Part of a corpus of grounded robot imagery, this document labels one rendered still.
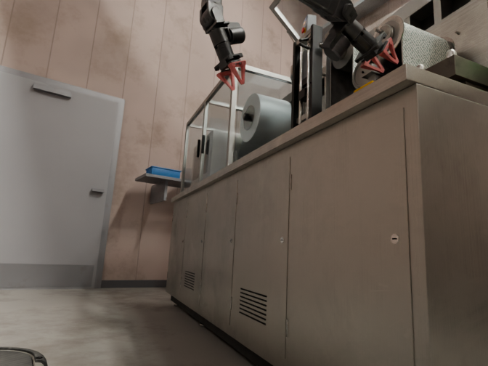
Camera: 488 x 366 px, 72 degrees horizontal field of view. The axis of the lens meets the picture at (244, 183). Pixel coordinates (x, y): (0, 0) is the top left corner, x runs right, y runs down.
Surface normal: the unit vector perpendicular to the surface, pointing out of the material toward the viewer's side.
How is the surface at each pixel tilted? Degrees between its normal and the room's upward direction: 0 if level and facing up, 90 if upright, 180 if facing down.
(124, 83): 90
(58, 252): 90
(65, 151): 90
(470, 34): 90
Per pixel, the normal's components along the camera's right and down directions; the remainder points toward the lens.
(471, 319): 0.40, -0.16
